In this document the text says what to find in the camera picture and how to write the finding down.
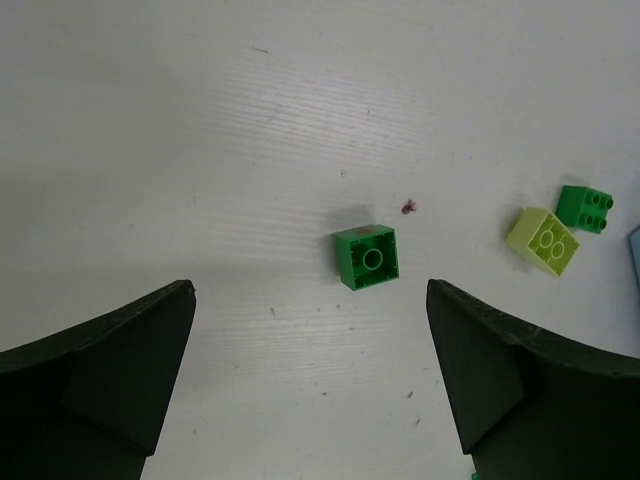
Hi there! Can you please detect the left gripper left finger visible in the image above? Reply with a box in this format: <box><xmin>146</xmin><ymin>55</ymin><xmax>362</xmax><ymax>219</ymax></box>
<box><xmin>1</xmin><ymin>280</ymin><xmax>196</xmax><ymax>479</ymax></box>

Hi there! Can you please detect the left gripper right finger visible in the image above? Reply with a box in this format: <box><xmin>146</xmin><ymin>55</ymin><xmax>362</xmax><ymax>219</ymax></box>
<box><xmin>426</xmin><ymin>279</ymin><xmax>639</xmax><ymax>479</ymax></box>

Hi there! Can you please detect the small green lego brick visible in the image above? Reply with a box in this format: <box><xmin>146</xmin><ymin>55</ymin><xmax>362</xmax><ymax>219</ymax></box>
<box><xmin>333</xmin><ymin>224</ymin><xmax>399</xmax><ymax>291</ymax></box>

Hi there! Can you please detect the lime lego brick upside down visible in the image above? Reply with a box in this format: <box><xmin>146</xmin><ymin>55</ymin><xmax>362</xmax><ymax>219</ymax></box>
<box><xmin>506</xmin><ymin>207</ymin><xmax>580</xmax><ymax>278</ymax></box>

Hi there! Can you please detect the blue container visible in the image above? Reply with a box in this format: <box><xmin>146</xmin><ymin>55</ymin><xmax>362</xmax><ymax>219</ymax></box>
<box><xmin>628</xmin><ymin>227</ymin><xmax>640</xmax><ymax>287</ymax></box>

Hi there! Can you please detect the green lego brick studs up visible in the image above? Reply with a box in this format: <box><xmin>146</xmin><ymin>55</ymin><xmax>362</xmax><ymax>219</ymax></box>
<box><xmin>555</xmin><ymin>185</ymin><xmax>614</xmax><ymax>234</ymax></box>

